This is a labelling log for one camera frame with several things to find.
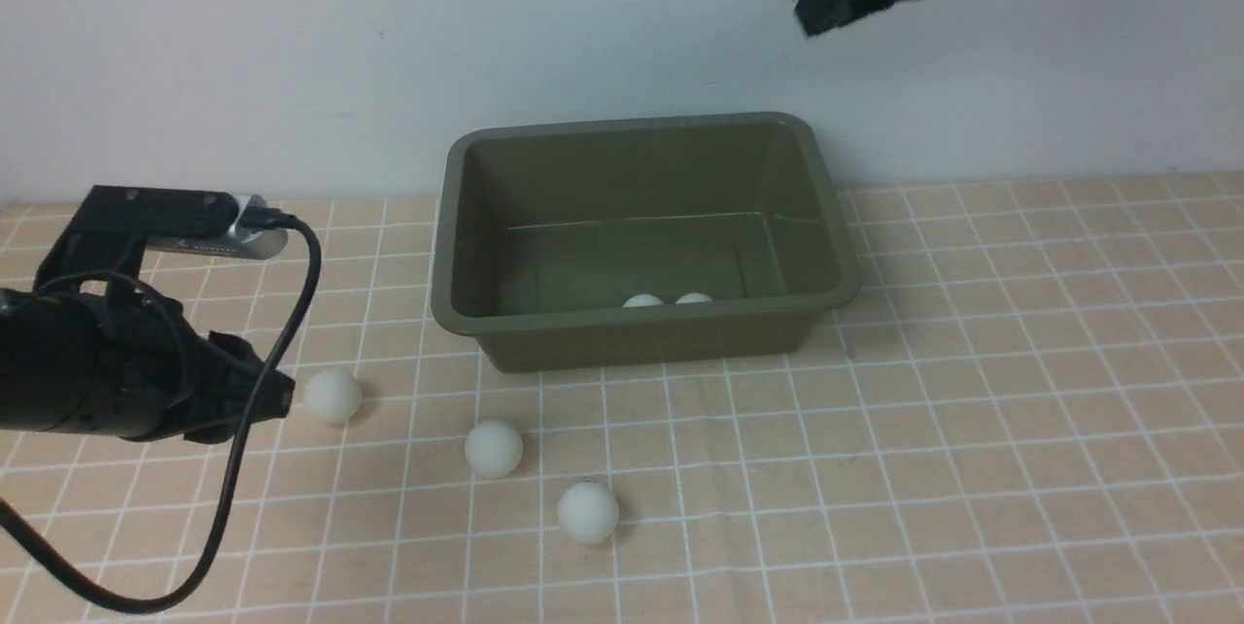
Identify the white table-tennis ball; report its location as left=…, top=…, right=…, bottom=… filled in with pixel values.
left=557, top=481, right=620, bottom=544
left=675, top=292, right=714, bottom=305
left=622, top=295, right=666, bottom=308
left=464, top=420, right=525, bottom=479
left=302, top=368, right=363, bottom=426

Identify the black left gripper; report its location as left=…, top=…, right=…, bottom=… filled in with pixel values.
left=1, top=288, right=296, bottom=445

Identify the black camera cable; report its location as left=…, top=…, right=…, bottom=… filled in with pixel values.
left=0, top=208, right=323, bottom=615

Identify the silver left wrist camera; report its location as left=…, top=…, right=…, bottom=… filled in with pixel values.
left=147, top=220, right=289, bottom=260

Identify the beige checkered tablecloth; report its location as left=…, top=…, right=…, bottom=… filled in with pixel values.
left=0, top=175, right=1244, bottom=624

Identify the olive green plastic bin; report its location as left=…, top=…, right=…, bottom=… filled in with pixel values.
left=430, top=112, right=862, bottom=373

